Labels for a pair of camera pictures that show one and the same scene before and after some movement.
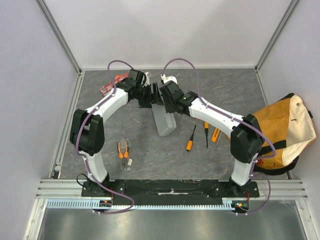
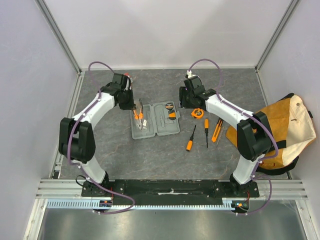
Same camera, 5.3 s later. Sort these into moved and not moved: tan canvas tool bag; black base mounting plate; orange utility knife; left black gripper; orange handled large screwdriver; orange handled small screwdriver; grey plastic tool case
Moved: grey plastic tool case; left black gripper
Not moved: black base mounting plate; tan canvas tool bag; orange utility knife; orange handled small screwdriver; orange handled large screwdriver
